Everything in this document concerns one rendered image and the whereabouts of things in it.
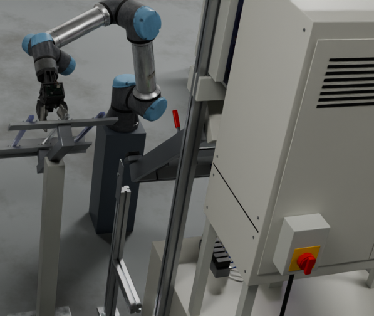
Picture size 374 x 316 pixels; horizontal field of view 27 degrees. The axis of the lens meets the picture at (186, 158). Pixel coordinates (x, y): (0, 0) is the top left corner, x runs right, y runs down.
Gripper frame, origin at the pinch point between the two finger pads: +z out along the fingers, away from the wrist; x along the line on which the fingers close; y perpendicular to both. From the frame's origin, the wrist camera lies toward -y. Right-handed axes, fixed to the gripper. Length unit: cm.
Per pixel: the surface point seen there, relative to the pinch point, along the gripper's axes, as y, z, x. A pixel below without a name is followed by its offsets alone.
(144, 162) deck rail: -4.3, 12.4, 29.8
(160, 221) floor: -110, -4, 69
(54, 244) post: -36.1, 27.6, 0.9
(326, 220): 68, 65, 47
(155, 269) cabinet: -17, 47, 30
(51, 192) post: -16.0, 15.7, -1.2
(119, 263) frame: -53, 33, 28
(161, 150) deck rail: 14.7, 17.3, 29.8
